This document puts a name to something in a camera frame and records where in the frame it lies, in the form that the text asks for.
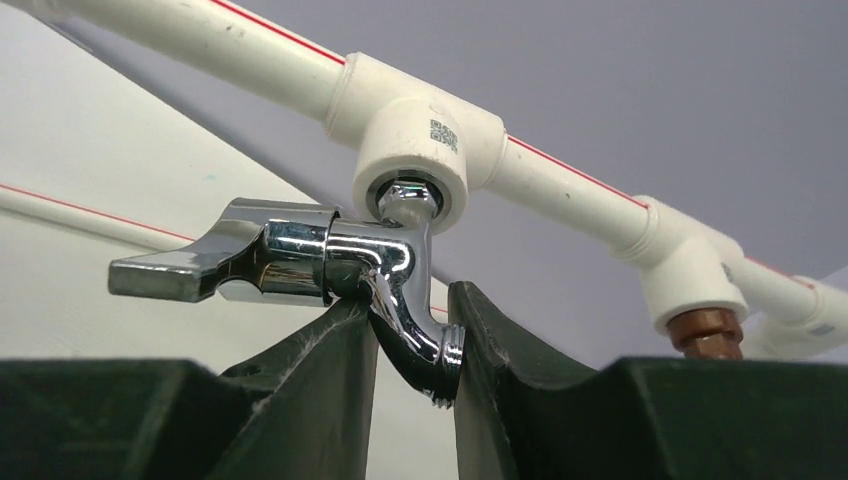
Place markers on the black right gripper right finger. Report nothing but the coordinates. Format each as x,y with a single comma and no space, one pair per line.
527,411

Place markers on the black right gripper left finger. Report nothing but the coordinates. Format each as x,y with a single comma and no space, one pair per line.
301,409

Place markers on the chrome metal faucet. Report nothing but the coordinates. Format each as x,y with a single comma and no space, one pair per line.
308,254

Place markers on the white pvc pipe frame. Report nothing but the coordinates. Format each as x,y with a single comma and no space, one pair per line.
401,126

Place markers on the brown plastic faucet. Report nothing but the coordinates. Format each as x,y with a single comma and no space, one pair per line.
707,333

